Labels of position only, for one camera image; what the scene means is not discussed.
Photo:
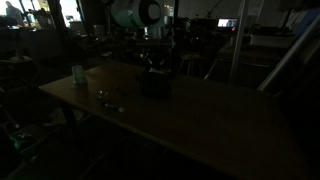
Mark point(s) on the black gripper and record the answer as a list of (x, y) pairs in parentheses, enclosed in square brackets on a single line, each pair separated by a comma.
[(156, 46)]

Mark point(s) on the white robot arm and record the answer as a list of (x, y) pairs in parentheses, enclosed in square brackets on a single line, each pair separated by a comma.
[(133, 13)]

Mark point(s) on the black box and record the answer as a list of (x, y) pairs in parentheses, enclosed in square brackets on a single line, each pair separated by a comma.
[(155, 85)]

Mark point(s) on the black vertical stand pole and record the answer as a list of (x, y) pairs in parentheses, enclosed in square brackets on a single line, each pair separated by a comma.
[(175, 43)]

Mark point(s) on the wooden stool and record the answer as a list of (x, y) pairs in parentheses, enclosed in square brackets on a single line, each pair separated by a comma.
[(192, 61)]

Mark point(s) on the crumpled clear wrapper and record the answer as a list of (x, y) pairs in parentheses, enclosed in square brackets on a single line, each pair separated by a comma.
[(101, 94)]

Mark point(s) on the small metallic objects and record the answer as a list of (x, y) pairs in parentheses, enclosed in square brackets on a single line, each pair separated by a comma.
[(114, 107)]

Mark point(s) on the lit monitor screen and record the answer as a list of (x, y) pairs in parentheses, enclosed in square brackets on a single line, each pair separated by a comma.
[(227, 23)]

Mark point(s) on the white paper cup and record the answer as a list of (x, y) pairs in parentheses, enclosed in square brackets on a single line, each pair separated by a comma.
[(79, 74)]

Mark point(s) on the silver metal pole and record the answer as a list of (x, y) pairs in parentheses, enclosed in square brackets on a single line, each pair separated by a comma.
[(239, 40)]

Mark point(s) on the grey slanted tripod leg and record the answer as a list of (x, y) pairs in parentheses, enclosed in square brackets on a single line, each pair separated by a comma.
[(290, 53)]

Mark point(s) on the person in background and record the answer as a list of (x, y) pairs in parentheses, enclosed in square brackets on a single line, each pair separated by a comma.
[(15, 13)]

